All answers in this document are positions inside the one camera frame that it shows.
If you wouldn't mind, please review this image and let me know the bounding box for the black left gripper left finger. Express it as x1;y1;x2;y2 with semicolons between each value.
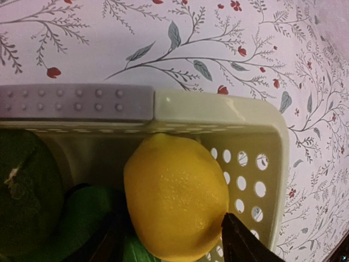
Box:
63;212;128;262

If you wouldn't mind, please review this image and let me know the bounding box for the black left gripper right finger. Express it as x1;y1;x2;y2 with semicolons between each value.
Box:
221;213;284;262

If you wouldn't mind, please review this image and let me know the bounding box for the yellow lemon toy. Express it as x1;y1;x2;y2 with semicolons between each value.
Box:
124;133;229;261

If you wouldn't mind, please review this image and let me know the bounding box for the green bok choy toy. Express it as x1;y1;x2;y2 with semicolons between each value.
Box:
123;235;161;262

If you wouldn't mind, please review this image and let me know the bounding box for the green bitter gourd toy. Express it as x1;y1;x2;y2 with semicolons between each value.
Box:
50;184;129;261

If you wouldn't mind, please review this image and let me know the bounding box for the dark green round fruit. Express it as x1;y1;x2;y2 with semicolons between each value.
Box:
1;129;65;257

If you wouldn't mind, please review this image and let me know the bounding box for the beige perforated plastic basket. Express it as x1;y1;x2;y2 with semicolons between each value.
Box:
1;84;289;261

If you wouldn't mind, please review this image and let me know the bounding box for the floral white table mat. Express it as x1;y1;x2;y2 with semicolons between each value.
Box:
1;1;348;261

